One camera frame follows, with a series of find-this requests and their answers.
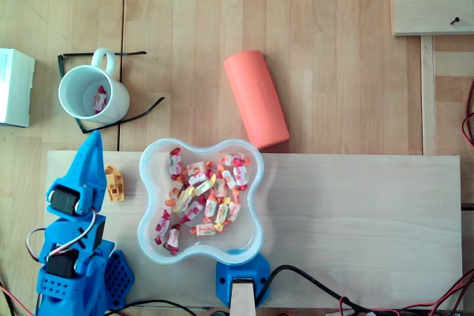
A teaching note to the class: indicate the blue 3D-printed robot arm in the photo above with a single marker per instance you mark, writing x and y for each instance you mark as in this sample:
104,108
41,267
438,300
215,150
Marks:
89,279

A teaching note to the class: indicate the light wooden base board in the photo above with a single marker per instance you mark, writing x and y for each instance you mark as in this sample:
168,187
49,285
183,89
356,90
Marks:
352,220

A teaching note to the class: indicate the black screw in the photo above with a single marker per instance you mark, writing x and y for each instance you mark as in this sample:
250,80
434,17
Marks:
455,20

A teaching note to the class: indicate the light wooden post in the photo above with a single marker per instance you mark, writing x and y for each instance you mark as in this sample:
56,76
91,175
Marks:
242,301

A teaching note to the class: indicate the fruit candy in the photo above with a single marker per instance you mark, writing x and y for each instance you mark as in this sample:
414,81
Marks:
183,201
234,209
175,190
196,168
192,213
210,206
234,159
240,177
203,187
198,178
100,99
175,163
172,240
227,178
222,212
205,229
219,187

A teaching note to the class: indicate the blue gripper with motor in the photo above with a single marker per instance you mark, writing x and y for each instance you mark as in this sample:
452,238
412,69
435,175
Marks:
65,199

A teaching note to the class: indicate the blue printed post base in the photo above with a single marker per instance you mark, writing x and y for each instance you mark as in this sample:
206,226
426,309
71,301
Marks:
226,275

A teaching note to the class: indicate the white cardboard box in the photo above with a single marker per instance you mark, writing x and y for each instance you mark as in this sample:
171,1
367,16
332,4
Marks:
15,86

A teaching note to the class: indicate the orange 3D-printed toy boat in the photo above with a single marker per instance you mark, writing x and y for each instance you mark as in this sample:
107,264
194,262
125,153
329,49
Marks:
115,184

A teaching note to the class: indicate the orange foam cylinder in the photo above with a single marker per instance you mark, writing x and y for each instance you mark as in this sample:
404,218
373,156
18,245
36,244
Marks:
255,101

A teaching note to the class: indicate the clear Haribo candy tub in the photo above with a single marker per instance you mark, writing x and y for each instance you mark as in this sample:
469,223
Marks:
240,234

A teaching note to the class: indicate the black eyeglasses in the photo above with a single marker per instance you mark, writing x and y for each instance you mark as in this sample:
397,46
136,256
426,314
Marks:
129,53

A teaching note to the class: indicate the white ceramic mug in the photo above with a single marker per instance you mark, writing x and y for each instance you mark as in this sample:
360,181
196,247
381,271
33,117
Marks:
118,101

